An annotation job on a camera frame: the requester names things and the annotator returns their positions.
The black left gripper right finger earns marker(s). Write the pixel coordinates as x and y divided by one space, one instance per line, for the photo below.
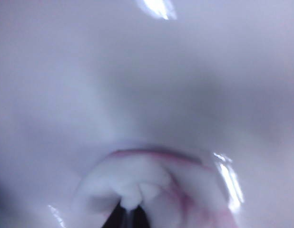
142 219

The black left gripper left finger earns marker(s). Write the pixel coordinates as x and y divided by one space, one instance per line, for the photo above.
117 219

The white wet wipe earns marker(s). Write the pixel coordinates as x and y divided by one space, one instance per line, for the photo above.
142 175

